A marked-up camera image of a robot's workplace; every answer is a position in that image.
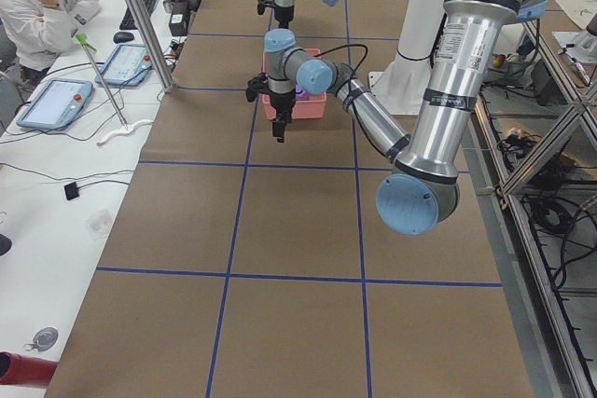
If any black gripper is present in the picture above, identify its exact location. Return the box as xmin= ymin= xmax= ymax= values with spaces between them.
xmin=245 ymin=72 xmax=296 ymax=143
xmin=257 ymin=0 xmax=295 ymax=28

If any purple foam block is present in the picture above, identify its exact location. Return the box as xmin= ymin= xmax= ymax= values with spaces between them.
xmin=295 ymin=86 xmax=310 ymax=101

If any pink plastic bin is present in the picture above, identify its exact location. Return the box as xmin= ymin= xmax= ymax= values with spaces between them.
xmin=259 ymin=48 xmax=327 ymax=120

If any black keyboard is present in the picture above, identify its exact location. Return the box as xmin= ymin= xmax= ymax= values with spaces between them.
xmin=118 ymin=0 xmax=161 ymax=31

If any blue teach pendant far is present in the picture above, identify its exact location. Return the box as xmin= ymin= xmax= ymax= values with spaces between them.
xmin=100 ymin=43 xmax=153 ymax=88

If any blue teach pendant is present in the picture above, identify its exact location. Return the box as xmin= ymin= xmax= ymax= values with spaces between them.
xmin=100 ymin=43 xmax=153 ymax=88
xmin=17 ymin=78 xmax=94 ymax=130

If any black computer mouse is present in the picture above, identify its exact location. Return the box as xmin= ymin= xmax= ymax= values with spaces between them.
xmin=113 ymin=31 xmax=135 ymax=44

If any metal grabber stick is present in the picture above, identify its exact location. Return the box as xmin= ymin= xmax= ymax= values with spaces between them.
xmin=75 ymin=33 xmax=153 ymax=147

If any blue teach pendant near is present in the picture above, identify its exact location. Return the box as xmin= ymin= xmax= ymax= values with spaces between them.
xmin=17 ymin=78 xmax=94 ymax=130

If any person in white coat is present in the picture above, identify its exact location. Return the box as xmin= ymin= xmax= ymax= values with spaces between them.
xmin=1 ymin=0 xmax=100 ymax=81

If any red cylinder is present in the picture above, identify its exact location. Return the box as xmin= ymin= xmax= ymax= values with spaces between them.
xmin=1 ymin=351 xmax=58 ymax=389

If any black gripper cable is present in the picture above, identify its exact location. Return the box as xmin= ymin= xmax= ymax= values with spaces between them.
xmin=316 ymin=43 xmax=411 ymax=147

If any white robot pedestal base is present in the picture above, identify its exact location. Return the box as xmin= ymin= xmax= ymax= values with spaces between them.
xmin=369 ymin=0 xmax=444 ymax=115

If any aluminium frame post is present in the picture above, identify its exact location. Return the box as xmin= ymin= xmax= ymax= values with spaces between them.
xmin=125 ymin=0 xmax=174 ymax=93

